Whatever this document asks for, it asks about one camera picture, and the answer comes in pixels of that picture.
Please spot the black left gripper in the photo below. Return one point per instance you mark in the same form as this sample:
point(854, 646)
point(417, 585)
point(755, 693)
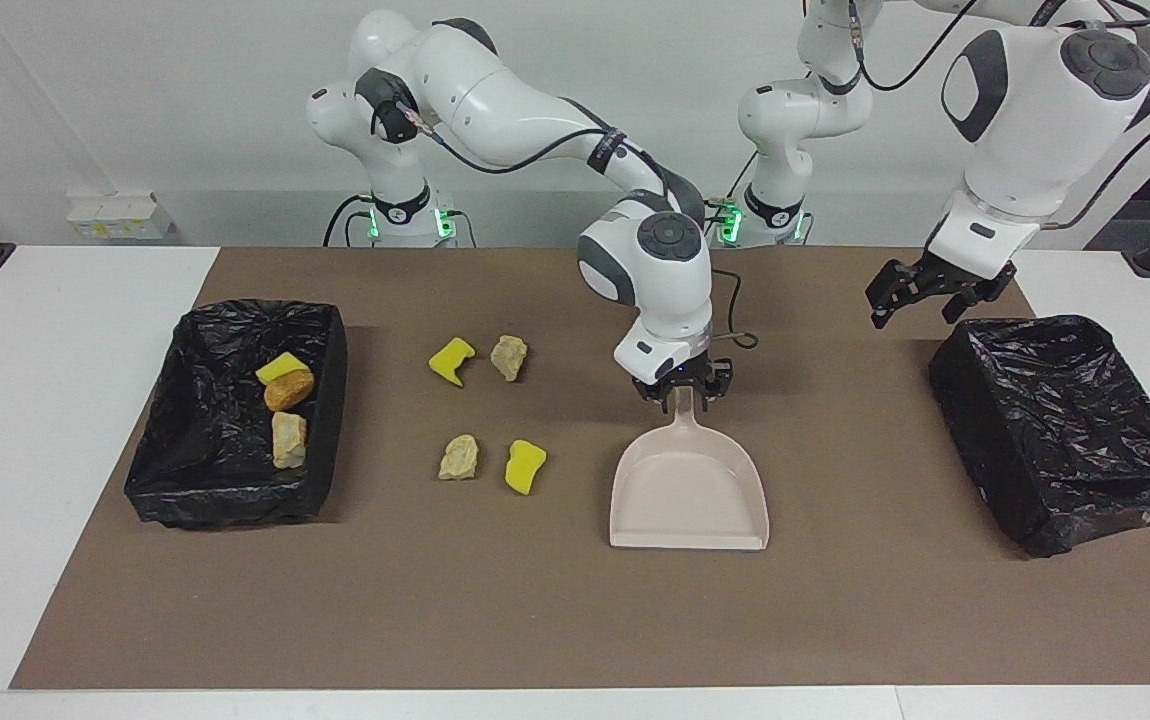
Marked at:
point(965, 275)

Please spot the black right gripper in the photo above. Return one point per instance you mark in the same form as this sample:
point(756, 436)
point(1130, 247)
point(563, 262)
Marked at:
point(680, 372)

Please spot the beige plastic dustpan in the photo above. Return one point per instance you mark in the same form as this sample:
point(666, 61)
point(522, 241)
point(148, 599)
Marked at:
point(690, 500)

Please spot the pale beige pastry piece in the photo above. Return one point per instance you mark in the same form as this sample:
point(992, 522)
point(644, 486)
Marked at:
point(458, 458)
point(509, 358)

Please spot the notched yellow sponge piece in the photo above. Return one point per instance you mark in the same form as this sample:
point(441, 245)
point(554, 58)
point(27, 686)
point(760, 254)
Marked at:
point(450, 358)

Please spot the brown bread loaf toy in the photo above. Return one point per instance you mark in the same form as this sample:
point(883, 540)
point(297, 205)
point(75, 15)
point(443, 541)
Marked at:
point(288, 390)

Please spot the beige layered pastry piece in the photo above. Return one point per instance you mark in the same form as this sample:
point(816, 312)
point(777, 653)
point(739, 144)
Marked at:
point(288, 440)

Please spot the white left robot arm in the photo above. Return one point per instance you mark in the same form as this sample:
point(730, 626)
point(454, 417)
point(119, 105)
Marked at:
point(1035, 110)

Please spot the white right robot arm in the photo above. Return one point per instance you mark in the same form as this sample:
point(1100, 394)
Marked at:
point(495, 100)

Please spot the bin lined with black bag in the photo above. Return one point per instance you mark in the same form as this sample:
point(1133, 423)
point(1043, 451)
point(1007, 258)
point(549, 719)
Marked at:
point(205, 450)
point(1065, 430)

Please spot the brown table mat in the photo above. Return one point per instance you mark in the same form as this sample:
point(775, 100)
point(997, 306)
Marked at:
point(535, 620)

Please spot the white wall outlet box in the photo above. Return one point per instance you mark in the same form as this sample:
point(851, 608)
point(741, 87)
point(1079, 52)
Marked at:
point(120, 218)

